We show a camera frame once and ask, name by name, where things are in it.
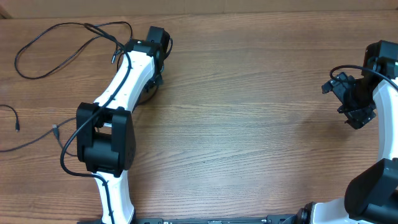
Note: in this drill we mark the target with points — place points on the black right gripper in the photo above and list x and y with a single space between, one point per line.
359 116

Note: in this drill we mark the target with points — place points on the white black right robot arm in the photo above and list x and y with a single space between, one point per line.
371 197

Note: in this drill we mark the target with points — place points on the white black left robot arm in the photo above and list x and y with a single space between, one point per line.
106 141

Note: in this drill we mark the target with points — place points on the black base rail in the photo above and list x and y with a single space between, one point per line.
211 221

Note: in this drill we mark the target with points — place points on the brown cardboard box wall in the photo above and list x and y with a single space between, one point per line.
23 9

